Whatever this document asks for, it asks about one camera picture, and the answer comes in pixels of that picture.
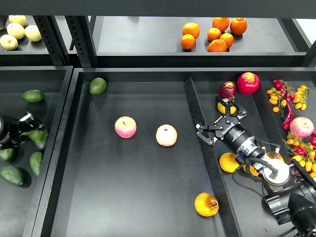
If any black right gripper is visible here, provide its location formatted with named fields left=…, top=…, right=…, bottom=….
left=194, top=96, right=254, bottom=155

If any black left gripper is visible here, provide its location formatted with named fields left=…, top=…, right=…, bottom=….
left=0, top=111, right=44, bottom=150

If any green avocado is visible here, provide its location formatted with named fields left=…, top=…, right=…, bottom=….
left=89, top=78, right=107, bottom=95
left=22, top=130, right=46, bottom=142

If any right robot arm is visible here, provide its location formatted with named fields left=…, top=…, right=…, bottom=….
left=190, top=97, right=316, bottom=237

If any dark avocado left edge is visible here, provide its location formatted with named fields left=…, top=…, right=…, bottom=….
left=0, top=148, right=16, bottom=162

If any green avocado lower tray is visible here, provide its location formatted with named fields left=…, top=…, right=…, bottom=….
left=29, top=152, right=42, bottom=177

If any green avocado tray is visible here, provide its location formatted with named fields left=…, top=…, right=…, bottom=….
left=29, top=152, right=42, bottom=177
left=22, top=89, right=44, bottom=103

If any green avocado upper left tray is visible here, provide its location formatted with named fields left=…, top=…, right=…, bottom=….
left=22, top=89, right=44, bottom=103

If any yellow pear right tray left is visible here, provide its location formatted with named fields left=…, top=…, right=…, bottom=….
left=219, top=153, right=240, bottom=173

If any yellow pear tray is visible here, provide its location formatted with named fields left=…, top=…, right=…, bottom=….
left=219, top=153, right=240, bottom=173
left=242, top=164, right=259, bottom=177

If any dark avocado bottom left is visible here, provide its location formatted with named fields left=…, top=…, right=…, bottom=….
left=0, top=165, right=25, bottom=186

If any yellow pear right tray middle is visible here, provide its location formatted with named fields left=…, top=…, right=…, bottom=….
left=242, top=164, right=259, bottom=177

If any green avocado at tray corner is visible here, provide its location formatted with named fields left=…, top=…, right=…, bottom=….
left=89, top=78, right=107, bottom=95

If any pale yellow pear front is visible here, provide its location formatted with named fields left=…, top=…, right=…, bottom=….
left=0, top=35, right=18, bottom=51

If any pale yellow pear right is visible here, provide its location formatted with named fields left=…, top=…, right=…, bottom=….
left=25, top=25, right=42, bottom=42

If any pale yellow pear middle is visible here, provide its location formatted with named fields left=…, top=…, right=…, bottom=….
left=6, top=23, right=25, bottom=40

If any dark red apple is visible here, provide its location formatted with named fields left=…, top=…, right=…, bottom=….
left=218, top=81, right=237, bottom=99

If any bright red apple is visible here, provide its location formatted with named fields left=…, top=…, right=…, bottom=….
left=237, top=72, right=261, bottom=94

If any black left tray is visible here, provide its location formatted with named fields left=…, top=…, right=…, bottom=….
left=0, top=66, right=73, bottom=237

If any black tray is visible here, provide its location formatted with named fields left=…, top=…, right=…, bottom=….
left=31, top=68, right=316, bottom=237
left=0, top=66, right=73, bottom=237

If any pale pink apple centre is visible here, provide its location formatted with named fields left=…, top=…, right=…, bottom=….
left=156, top=124, right=177, bottom=147

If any red chili pepper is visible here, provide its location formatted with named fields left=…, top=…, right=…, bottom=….
left=281, top=103, right=293, bottom=129

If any upper cherry tomato bunch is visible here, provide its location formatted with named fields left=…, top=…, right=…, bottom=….
left=266, top=79, right=310, bottom=119

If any cherry tomato bunch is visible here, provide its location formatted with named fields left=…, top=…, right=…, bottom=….
left=266, top=79, right=310, bottom=119
left=284, top=132, right=316, bottom=180

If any orange front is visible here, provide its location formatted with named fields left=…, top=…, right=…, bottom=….
left=207, top=39, right=227, bottom=52

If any pink apple right side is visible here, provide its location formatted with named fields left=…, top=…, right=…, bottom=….
left=289, top=117, right=314, bottom=138

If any small orange right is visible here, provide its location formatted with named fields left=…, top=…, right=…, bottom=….
left=220, top=33, right=234, bottom=48

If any small orange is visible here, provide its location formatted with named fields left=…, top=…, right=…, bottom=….
left=220, top=33, right=234, bottom=48
left=207, top=28, right=222, bottom=42

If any lower cherry tomato bunch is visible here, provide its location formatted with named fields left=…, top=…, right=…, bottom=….
left=284, top=132, right=316, bottom=180

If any orange lower left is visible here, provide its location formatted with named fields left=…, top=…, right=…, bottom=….
left=181, top=34, right=196, bottom=50

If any small orange centre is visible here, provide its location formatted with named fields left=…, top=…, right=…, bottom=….
left=207, top=28, right=222, bottom=42

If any orange top right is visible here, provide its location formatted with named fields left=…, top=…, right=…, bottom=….
left=230, top=17, right=247, bottom=36

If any orange top centre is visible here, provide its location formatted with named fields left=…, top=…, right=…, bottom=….
left=212, top=17, right=230, bottom=32

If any pink apple left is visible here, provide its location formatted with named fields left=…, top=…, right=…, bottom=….
left=115, top=116, right=137, bottom=138

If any orange top left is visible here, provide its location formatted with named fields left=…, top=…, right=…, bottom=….
left=182, top=22, right=200, bottom=39

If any black centre tray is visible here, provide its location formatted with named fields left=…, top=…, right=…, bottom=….
left=31, top=68, right=316, bottom=237

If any black upper shelf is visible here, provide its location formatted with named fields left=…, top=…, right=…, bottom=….
left=0, top=0, right=316, bottom=68

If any dark avocado by tray wall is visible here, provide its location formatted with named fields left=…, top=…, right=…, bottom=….
left=35, top=133, right=48, bottom=151

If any black shelf post left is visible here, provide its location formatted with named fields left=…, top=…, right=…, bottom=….
left=33, top=15, right=71, bottom=66

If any black shelf post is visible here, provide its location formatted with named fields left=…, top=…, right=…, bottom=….
left=65, top=16, right=99, bottom=68
left=33, top=15, right=71, bottom=66

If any black shelf post right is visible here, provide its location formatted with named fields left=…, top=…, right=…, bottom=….
left=65, top=16, right=99, bottom=68

